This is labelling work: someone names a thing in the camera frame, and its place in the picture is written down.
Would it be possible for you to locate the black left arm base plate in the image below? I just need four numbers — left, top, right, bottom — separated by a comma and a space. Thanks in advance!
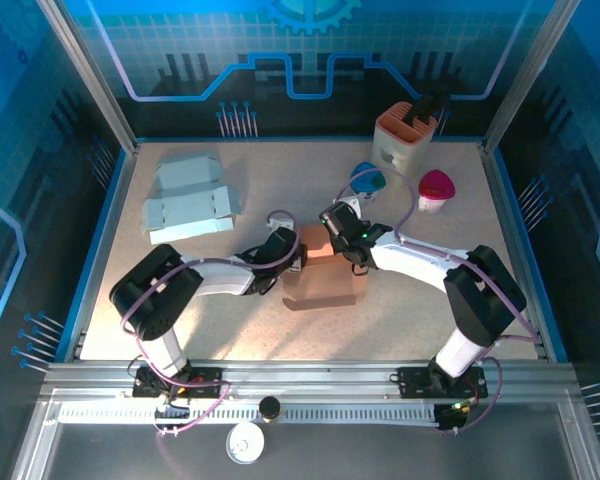
132, 364, 225, 400

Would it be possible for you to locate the aluminium frame rail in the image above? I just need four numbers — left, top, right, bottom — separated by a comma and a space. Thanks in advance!
42, 357, 581, 401

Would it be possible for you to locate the black knife handle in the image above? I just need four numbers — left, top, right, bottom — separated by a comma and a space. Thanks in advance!
403, 87, 451, 126

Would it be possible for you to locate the beige knife block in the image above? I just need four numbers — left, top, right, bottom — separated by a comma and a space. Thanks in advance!
370, 101, 437, 176

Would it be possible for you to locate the white slotted cable duct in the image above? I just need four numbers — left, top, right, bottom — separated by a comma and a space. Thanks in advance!
58, 405, 441, 427

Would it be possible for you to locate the black round knob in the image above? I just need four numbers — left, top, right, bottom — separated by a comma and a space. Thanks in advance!
258, 396, 283, 425

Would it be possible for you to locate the pink yogurt cup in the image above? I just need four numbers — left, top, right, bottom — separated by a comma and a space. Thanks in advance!
417, 169, 456, 215

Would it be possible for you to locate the aluminium frame post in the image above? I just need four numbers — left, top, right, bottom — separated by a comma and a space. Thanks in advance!
34, 0, 141, 154
482, 0, 581, 154

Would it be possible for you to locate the light blue paper box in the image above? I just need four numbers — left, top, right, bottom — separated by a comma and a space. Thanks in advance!
140, 152, 245, 246

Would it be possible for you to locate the blue yogurt cup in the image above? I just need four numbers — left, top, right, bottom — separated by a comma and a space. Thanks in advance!
349, 161, 387, 204

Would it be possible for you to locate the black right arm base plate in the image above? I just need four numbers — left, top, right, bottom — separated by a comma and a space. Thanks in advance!
397, 366, 489, 400

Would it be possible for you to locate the white round cap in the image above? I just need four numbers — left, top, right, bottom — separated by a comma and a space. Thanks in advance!
225, 422, 266, 465

